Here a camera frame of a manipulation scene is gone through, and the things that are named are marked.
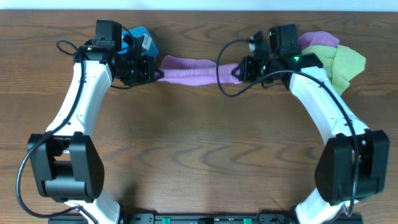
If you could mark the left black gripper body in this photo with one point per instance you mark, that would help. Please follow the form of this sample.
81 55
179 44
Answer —
150 70

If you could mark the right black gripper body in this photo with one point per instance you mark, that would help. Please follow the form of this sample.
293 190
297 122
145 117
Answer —
255 69

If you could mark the purple microfiber cloth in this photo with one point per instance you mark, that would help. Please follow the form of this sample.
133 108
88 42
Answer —
186 71

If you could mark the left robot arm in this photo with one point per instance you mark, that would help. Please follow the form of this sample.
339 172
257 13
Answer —
66 165

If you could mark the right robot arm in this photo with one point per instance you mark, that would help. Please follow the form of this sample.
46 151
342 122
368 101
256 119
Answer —
353 164

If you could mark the blue folded cloth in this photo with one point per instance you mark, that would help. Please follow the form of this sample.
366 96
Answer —
148 47

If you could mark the green crumpled cloth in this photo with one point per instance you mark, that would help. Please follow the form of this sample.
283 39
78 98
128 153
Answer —
341 63

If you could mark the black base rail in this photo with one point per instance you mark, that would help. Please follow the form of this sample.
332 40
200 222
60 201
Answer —
149 218

